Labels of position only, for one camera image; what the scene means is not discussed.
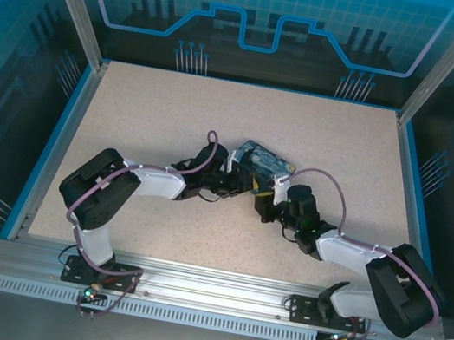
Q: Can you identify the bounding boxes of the starry night tin box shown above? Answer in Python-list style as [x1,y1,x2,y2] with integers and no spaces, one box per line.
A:
[231,136,301,192]

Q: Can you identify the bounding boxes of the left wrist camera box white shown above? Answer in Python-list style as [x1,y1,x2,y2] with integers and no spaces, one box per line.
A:
[225,146,244,173]

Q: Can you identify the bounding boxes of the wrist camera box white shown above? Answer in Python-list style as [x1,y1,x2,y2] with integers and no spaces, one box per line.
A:
[269,177,293,209]
[225,146,244,173]

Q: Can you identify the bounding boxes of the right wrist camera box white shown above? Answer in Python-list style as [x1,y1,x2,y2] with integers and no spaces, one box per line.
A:
[269,177,293,209]

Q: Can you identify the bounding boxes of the aluminium front frame rail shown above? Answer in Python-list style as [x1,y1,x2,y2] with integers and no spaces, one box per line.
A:
[0,228,450,340]

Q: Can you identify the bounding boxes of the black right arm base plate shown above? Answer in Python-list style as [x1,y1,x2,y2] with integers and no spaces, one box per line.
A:
[286,293,375,336]

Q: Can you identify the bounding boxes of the aluminium side frame rail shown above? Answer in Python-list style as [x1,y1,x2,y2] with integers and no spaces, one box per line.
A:
[5,50,110,252]
[364,111,454,317]

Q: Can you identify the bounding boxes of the slotted grey cable duct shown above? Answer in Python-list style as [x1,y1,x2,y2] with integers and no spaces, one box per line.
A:
[0,275,322,340]

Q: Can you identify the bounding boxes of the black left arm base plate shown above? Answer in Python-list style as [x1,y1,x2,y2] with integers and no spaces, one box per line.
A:
[60,252,145,295]

